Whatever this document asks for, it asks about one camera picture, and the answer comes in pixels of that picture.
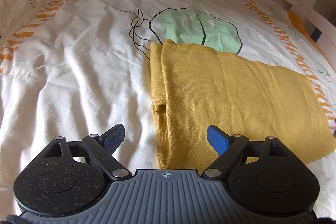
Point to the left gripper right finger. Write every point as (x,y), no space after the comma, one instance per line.
(230,150)

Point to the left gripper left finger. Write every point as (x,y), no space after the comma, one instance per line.
(100,149)

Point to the mustard yellow knit garment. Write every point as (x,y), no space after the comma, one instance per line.
(194,86)

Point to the white leaf-print duvet cover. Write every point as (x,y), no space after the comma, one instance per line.
(86,67)

